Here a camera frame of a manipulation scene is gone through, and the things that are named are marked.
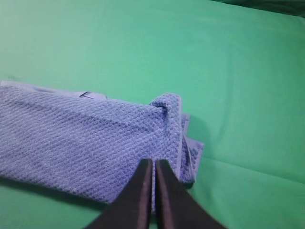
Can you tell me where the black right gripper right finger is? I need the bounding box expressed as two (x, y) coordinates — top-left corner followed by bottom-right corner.
(155, 160), (224, 229)

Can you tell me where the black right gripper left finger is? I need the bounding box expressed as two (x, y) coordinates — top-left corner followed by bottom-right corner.
(86, 159), (153, 229)

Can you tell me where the blue waffle-weave towel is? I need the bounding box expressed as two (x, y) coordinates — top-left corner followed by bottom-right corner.
(0, 82), (204, 203)

